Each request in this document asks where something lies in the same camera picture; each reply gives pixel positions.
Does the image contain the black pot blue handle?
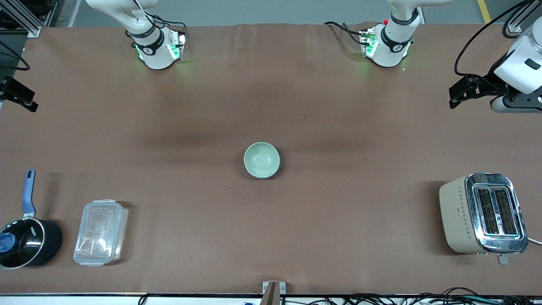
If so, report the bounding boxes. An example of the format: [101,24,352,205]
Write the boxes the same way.
[0,169,63,270]

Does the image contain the beige chrome toaster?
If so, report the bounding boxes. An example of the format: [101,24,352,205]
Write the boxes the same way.
[439,172,529,266]

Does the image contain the black base cable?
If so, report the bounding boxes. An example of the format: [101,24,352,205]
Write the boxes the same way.
[324,21,367,45]
[132,0,188,36]

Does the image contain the metal base connector panel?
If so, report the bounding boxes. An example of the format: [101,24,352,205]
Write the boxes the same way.
[169,30,187,61]
[360,29,378,58]

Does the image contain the tangled black floor cables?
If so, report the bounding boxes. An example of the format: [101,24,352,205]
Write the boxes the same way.
[311,287,542,305]

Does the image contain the glass lid blue knob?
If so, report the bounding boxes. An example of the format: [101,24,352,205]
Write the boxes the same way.
[0,218,45,268]

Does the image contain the brown table cover sheet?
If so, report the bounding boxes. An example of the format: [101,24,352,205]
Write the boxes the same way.
[0,23,542,296]

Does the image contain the green bowl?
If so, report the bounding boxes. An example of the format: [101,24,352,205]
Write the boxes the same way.
[244,142,281,178]

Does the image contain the clear plastic food container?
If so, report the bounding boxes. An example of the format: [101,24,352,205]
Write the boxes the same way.
[73,199,129,267]

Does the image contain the aluminium frame profile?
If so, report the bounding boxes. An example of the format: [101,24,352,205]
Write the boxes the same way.
[2,0,41,38]
[507,0,535,33]

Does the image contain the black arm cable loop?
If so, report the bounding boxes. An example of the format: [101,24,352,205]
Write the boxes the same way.
[502,0,539,39]

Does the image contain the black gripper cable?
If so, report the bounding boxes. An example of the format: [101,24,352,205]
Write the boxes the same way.
[454,0,532,79]
[0,40,30,71]

